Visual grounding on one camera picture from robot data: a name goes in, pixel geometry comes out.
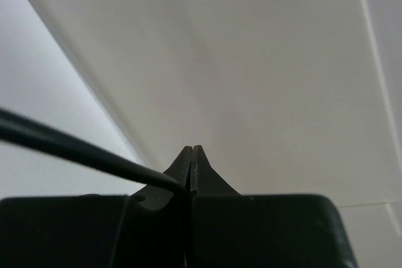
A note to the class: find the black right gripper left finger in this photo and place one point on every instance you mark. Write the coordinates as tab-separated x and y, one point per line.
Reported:
145	229

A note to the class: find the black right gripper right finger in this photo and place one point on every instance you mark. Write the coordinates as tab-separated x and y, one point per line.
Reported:
287	230

